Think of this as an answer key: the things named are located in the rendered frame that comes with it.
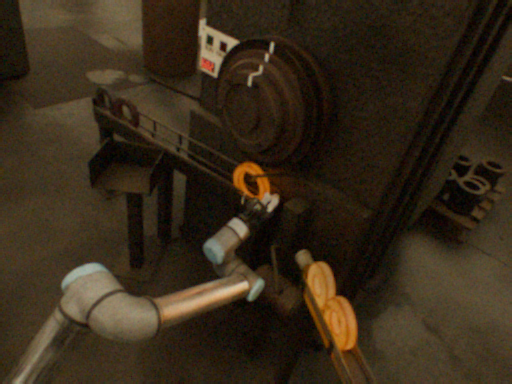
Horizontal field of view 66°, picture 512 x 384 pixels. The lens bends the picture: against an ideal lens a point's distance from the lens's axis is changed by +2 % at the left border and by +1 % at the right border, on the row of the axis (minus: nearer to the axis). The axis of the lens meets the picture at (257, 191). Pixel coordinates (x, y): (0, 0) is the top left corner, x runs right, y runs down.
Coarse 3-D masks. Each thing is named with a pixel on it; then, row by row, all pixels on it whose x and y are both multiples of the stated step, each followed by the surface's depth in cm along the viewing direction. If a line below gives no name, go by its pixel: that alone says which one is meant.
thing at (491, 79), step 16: (496, 64) 165; (496, 80) 189; (480, 96) 178; (464, 112) 175; (480, 112) 206; (464, 128) 193; (448, 144) 189; (464, 144) 226; (448, 160) 211; (432, 176) 205; (432, 192) 233; (416, 208) 224
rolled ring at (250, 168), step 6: (240, 168) 163; (246, 168) 161; (252, 168) 158; (258, 168) 159; (234, 174) 168; (240, 174) 165; (234, 180) 169; (240, 180) 168; (258, 180) 158; (264, 180) 158; (240, 186) 169; (264, 186) 158; (246, 192) 169; (264, 192) 159
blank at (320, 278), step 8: (312, 264) 137; (320, 264) 132; (312, 272) 137; (320, 272) 130; (328, 272) 129; (312, 280) 137; (320, 280) 131; (328, 280) 127; (312, 288) 137; (320, 288) 137; (328, 288) 127; (320, 296) 131; (328, 296) 127; (320, 304) 131
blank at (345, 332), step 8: (328, 304) 125; (336, 304) 120; (344, 304) 118; (328, 312) 125; (336, 312) 120; (344, 312) 116; (352, 312) 116; (328, 320) 126; (336, 320) 125; (344, 320) 115; (352, 320) 115; (336, 328) 124; (344, 328) 115; (352, 328) 114; (336, 336) 120; (344, 336) 116; (352, 336) 115; (344, 344) 116; (352, 344) 116
